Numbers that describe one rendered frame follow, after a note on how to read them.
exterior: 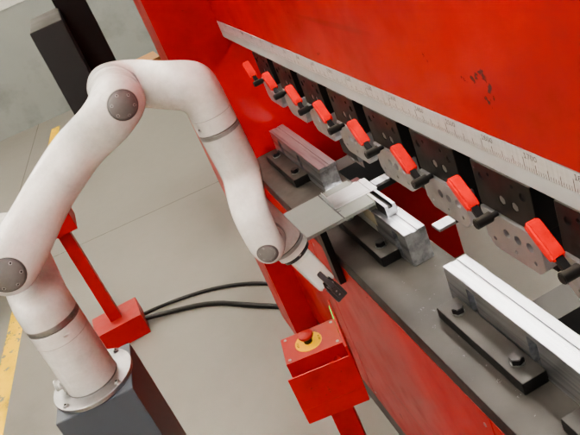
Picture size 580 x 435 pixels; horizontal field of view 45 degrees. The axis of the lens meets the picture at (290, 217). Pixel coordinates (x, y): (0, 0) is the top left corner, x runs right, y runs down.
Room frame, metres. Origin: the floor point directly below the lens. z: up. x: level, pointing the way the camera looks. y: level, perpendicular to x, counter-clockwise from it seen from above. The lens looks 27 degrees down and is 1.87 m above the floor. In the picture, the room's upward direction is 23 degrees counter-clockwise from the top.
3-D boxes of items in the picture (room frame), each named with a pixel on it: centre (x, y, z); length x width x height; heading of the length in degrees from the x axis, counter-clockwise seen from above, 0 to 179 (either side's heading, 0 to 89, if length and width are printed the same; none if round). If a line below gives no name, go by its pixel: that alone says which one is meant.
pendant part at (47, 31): (2.76, 0.54, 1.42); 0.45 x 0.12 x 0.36; 9
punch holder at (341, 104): (1.50, -0.25, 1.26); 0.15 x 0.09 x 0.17; 10
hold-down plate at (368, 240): (1.62, -0.17, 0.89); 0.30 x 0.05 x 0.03; 10
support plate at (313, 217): (1.64, -0.07, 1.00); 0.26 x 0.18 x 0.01; 100
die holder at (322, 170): (2.21, -0.13, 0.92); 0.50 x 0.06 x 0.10; 10
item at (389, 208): (1.63, -0.23, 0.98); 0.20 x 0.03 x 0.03; 10
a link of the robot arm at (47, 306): (1.36, 0.56, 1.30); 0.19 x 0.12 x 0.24; 10
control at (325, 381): (1.39, 0.07, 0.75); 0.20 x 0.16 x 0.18; 178
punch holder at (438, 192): (1.10, -0.32, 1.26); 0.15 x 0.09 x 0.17; 10
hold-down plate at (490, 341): (1.06, -0.27, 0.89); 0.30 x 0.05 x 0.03; 10
